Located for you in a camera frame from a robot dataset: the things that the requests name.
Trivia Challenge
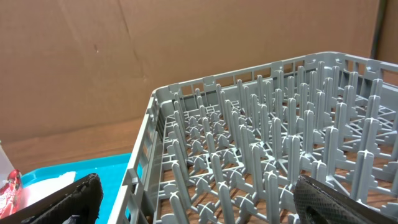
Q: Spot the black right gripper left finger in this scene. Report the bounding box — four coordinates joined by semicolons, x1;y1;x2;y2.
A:
1;173;103;224

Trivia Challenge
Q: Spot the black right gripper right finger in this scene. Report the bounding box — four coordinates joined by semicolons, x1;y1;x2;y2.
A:
294;175;397;224

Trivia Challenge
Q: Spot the white tissue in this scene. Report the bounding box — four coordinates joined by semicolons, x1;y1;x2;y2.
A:
19;171;76;210

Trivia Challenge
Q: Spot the red snack wrapper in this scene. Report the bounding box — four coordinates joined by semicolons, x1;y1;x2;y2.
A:
1;169;23;219

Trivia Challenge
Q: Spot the grey dishwasher rack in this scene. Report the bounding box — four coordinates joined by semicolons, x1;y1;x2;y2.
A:
108;52;397;223

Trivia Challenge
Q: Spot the teal plastic tray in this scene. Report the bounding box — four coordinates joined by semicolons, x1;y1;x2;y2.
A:
22;153;131;224

